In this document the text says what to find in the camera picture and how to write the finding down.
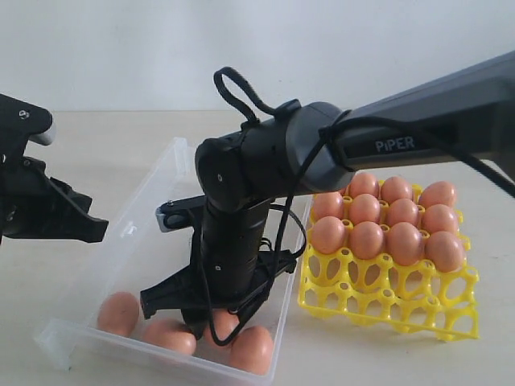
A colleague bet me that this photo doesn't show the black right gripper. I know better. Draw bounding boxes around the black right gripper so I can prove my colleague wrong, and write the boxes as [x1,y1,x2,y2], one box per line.
[140,200,289,340]

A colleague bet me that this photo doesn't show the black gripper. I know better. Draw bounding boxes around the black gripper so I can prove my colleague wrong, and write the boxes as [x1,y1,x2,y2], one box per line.
[1,156,109,243]

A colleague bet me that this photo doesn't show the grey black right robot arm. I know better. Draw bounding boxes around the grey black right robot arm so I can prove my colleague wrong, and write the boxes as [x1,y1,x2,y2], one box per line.
[140,53,514,334]

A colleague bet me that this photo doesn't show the brown egg row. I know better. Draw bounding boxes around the brown egg row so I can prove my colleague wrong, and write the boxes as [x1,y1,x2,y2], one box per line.
[348,194,381,225]

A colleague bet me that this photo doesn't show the black right camera cable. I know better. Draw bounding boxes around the black right camera cable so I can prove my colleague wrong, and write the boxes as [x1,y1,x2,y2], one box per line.
[196,66,515,347]

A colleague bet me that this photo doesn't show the yellow plastic egg tray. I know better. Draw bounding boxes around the yellow plastic egg tray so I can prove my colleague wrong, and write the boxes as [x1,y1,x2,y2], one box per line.
[296,176,481,343]

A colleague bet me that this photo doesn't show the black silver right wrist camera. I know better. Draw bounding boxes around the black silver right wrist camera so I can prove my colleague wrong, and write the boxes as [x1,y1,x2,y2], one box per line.
[155,195,206,233]

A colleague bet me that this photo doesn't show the clear plastic bin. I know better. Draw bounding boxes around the clear plastic bin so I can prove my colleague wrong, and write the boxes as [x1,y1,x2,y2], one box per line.
[33,136,314,381]

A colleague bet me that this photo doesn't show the brown egg placed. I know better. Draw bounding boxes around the brown egg placed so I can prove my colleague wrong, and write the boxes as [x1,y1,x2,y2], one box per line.
[348,172,380,198]
[381,176,413,204]

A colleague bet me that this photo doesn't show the brown egg corner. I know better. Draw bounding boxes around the brown egg corner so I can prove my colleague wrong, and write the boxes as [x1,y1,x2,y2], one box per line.
[418,181,457,208]

